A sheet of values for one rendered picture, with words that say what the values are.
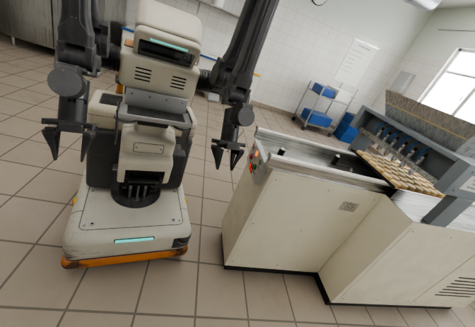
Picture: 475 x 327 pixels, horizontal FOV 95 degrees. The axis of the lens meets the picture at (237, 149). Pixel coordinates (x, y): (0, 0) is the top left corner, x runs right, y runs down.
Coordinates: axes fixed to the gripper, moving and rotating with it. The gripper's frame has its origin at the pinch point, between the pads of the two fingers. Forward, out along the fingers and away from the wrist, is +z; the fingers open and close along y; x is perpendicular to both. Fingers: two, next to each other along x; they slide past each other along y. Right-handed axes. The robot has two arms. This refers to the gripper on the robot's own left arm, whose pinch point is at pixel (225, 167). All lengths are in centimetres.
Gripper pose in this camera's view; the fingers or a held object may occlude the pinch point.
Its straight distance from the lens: 74.2
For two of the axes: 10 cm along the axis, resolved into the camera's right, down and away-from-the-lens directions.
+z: -1.5, 9.9, 0.6
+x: -4.5, -1.3, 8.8
